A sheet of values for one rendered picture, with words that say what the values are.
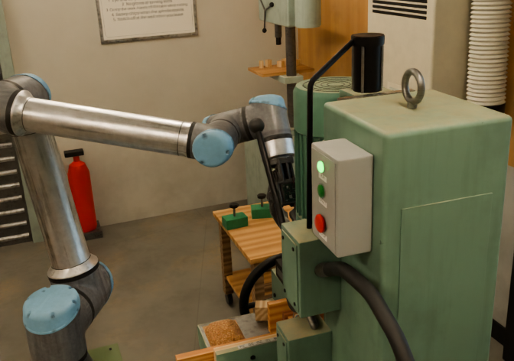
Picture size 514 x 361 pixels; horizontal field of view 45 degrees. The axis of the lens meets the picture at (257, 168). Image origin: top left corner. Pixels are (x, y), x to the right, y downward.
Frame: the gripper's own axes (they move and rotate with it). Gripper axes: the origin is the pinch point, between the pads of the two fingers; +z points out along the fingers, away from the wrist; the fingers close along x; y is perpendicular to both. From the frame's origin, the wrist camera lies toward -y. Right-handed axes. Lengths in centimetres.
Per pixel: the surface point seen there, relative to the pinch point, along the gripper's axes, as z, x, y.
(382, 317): 16, -11, 66
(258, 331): 20.4, -13.4, -0.8
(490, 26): -67, 110, -42
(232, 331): 18.8, -20.0, 1.6
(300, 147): -16.8, -4.7, 30.6
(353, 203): -1, -11, 64
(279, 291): 12.4, -3.7, -9.1
